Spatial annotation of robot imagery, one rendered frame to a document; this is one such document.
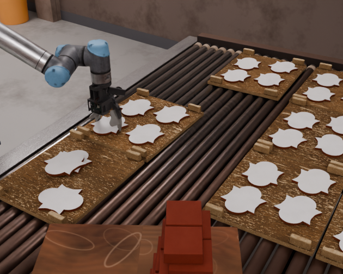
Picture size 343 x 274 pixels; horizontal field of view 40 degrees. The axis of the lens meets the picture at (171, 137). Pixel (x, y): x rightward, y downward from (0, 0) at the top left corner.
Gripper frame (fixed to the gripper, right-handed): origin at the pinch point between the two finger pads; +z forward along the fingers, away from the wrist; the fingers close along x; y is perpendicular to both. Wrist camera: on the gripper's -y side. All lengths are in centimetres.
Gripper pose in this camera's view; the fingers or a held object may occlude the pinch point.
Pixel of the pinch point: (109, 124)
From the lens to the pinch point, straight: 190.5
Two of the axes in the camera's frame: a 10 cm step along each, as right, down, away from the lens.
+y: -5.5, 4.5, -7.1
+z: 0.1, 8.5, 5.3
